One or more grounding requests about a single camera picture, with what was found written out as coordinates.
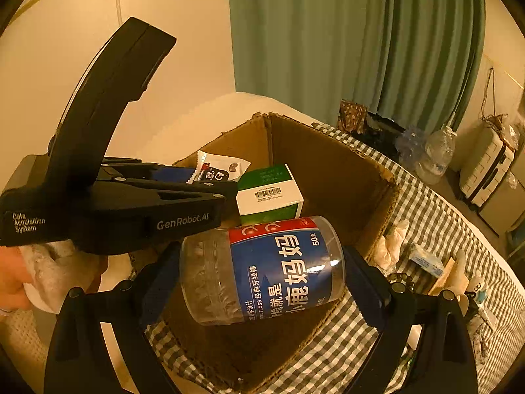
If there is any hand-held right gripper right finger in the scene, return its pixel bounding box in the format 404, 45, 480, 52
342, 246, 478, 394

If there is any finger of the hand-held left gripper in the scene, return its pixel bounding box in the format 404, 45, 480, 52
95, 174, 239, 209
102, 157, 198, 182

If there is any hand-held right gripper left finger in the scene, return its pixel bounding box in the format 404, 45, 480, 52
44, 240, 193, 394

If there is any white snack packet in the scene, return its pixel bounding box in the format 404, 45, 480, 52
186, 150, 252, 183

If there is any clear floss jar blue label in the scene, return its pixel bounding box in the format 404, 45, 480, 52
179, 215, 345, 327

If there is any white toy dog blue star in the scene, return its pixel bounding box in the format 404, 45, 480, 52
453, 250, 490, 321

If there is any brown cardboard box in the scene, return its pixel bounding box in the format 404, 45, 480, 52
129, 112, 400, 392

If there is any person's left hand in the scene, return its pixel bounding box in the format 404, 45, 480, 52
0, 247, 38, 317

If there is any crumpled white tissue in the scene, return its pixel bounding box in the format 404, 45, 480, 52
375, 219, 410, 272

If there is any small blue box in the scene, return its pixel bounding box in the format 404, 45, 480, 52
409, 244, 446, 278

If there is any green and white carton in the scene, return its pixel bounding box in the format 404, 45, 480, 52
236, 163, 305, 220

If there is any wooden block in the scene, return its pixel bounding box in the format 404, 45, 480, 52
427, 256, 470, 296

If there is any checked blanket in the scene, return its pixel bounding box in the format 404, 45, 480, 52
145, 121, 517, 394

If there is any white cloth pad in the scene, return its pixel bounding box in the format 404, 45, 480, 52
21, 241, 104, 313

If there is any large clear water bottle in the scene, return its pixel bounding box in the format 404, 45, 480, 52
414, 125, 457, 185

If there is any black bag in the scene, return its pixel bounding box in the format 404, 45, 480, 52
363, 112, 407, 149

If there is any white suitcase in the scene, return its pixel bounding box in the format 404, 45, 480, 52
458, 121, 518, 211

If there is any brown patterned bag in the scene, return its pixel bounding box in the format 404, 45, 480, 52
337, 99, 368, 134

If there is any green curtain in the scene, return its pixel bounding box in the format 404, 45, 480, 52
227, 0, 487, 126

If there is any clear plastic bag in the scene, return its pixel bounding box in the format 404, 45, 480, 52
482, 114, 522, 149

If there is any dark bead bracelet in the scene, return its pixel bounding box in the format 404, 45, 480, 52
381, 271, 416, 293

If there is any hanging cable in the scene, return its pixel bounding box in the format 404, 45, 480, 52
480, 66, 499, 121

